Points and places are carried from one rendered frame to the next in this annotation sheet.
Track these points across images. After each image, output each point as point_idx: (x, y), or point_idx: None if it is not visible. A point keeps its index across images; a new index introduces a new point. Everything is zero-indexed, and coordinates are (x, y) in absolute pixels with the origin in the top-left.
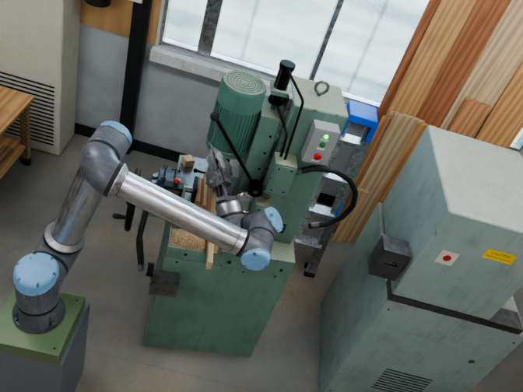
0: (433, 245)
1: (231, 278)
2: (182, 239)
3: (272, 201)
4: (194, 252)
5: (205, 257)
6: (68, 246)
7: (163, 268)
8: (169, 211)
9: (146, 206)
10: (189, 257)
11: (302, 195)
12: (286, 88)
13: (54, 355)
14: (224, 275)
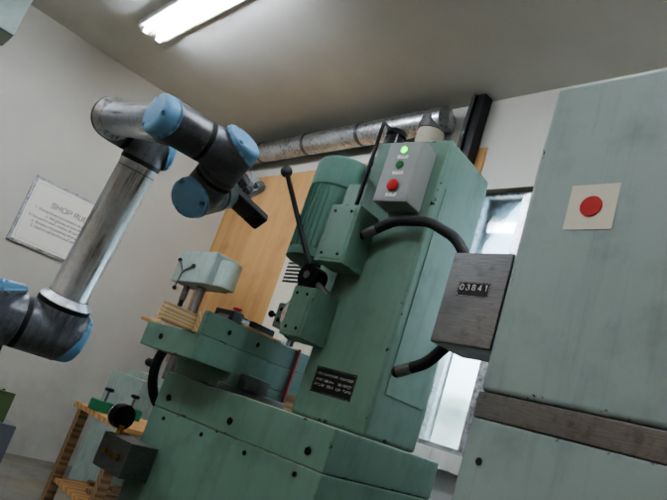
0: (546, 184)
1: (222, 475)
2: None
3: (339, 316)
4: (172, 330)
5: (181, 341)
6: (53, 293)
7: (142, 437)
8: (124, 104)
9: (111, 110)
10: (163, 342)
11: (385, 300)
12: None
13: None
14: (214, 463)
